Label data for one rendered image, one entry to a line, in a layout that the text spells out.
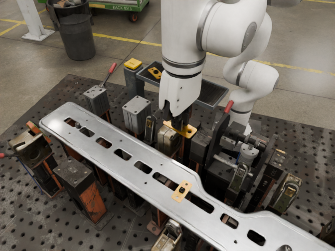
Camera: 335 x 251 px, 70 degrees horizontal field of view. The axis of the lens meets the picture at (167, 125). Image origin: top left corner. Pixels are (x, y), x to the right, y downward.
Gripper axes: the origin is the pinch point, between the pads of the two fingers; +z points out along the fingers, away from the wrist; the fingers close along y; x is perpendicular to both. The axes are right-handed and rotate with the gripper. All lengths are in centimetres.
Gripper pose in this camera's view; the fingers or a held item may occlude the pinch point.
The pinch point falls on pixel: (180, 119)
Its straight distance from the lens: 59.0
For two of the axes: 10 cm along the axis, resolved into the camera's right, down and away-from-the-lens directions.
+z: 0.0, 6.8, 7.3
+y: -6.3, 5.7, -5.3
